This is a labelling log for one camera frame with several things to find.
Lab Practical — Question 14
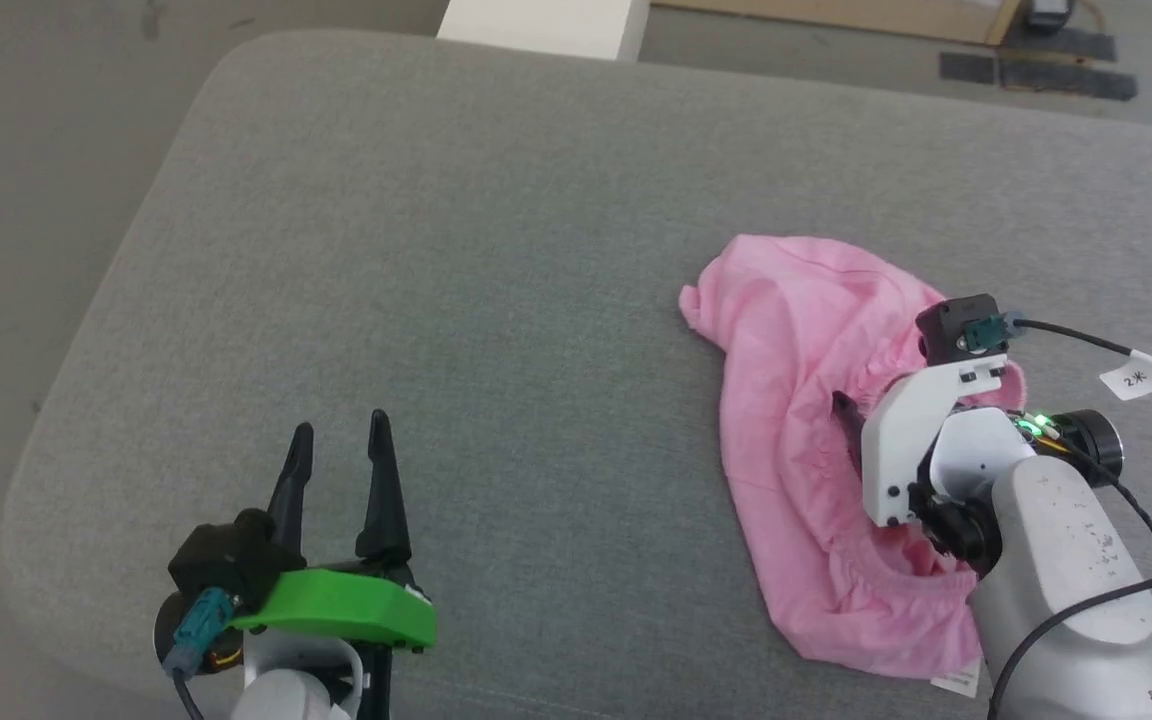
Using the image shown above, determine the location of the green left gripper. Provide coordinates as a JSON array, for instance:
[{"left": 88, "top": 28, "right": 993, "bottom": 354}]
[{"left": 231, "top": 408, "right": 438, "bottom": 653}]

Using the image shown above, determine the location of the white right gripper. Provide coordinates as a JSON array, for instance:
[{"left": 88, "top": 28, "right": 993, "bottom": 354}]
[{"left": 831, "top": 358, "right": 1009, "bottom": 529}]

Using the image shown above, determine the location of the pink garment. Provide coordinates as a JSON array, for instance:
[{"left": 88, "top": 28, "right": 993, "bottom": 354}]
[{"left": 678, "top": 234, "right": 1029, "bottom": 683}]

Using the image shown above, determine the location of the white garment care label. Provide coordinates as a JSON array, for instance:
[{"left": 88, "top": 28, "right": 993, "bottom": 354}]
[{"left": 929, "top": 660, "right": 983, "bottom": 698}]

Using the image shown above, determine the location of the grey fabric sofa cushion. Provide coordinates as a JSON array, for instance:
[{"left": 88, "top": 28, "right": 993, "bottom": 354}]
[{"left": 0, "top": 30, "right": 1152, "bottom": 720}]

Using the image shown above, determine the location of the small black floor tape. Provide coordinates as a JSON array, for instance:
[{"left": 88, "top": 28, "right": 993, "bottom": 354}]
[{"left": 939, "top": 50, "right": 997, "bottom": 86}]

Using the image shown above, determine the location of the long black floor tape strip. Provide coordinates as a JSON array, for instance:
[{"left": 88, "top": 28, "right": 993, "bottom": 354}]
[{"left": 998, "top": 60, "right": 1138, "bottom": 103}]

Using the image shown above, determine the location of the short black floor tape strip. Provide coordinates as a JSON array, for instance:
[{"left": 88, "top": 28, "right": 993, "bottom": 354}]
[{"left": 998, "top": 27, "right": 1118, "bottom": 64}]

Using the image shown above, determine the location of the black partition foot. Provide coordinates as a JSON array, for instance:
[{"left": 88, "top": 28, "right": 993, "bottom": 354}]
[{"left": 1022, "top": 0, "right": 1079, "bottom": 31}]

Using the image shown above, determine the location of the white box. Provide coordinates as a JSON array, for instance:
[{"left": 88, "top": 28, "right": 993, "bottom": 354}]
[{"left": 436, "top": 0, "right": 652, "bottom": 63}]

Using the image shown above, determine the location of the left black cable teal connector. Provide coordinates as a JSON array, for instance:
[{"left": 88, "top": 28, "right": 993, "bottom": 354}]
[{"left": 161, "top": 587, "right": 238, "bottom": 720}]

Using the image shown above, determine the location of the black cable teal connector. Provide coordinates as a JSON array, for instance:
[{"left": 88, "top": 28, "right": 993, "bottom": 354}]
[
  {"left": 971, "top": 313, "right": 1152, "bottom": 720},
  {"left": 161, "top": 587, "right": 238, "bottom": 720}
]

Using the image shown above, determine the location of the white cable tag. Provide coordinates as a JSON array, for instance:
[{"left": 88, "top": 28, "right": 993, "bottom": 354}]
[{"left": 1099, "top": 351, "right": 1152, "bottom": 402}]

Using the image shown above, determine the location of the right black cable teal connector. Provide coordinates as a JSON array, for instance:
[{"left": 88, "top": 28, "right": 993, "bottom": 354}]
[{"left": 971, "top": 313, "right": 1152, "bottom": 720}]

